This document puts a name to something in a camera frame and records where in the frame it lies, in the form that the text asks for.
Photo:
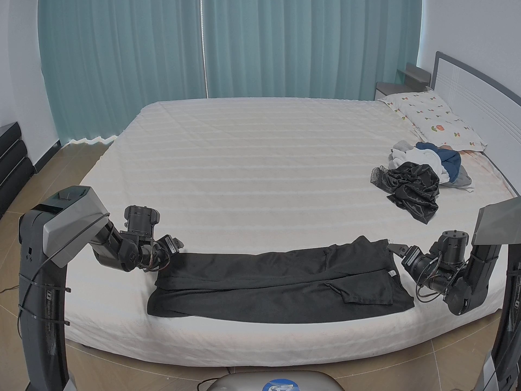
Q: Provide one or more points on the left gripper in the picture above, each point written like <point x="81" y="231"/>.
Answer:
<point x="171" y="246"/>

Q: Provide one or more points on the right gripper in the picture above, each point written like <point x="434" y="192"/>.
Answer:
<point x="413" y="259"/>

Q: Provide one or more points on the black T-shirt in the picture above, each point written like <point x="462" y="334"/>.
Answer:
<point x="264" y="283"/>

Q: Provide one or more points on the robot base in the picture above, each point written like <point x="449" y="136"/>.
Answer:
<point x="244" y="383"/>

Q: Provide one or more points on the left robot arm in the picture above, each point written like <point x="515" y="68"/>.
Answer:
<point x="61" y="226"/>

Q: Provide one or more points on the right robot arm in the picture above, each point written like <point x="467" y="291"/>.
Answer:
<point x="484" y="259"/>

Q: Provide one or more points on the bed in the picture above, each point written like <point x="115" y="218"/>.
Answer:
<point x="264" y="157"/>

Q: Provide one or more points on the black satin garment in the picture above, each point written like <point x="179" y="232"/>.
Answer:
<point x="411" y="187"/>

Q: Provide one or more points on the grey garment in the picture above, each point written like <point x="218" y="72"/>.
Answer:
<point x="464" y="179"/>
<point x="402" y="146"/>

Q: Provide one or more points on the white garment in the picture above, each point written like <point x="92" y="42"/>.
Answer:
<point x="427" y="161"/>

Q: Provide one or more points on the dark blue garment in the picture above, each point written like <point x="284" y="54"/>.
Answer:
<point x="451" y="162"/>

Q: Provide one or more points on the white printed pillow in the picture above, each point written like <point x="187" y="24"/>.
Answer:
<point x="435" y="118"/>

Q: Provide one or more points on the grey bedside table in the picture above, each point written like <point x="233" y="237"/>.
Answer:
<point x="390" y="88"/>

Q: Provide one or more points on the black chest of drawers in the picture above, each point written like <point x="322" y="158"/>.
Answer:
<point x="12" y="165"/>

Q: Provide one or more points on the blue-green curtain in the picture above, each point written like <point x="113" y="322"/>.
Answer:
<point x="122" y="55"/>
<point x="309" y="35"/>

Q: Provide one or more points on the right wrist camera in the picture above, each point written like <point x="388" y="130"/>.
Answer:
<point x="434" y="249"/>

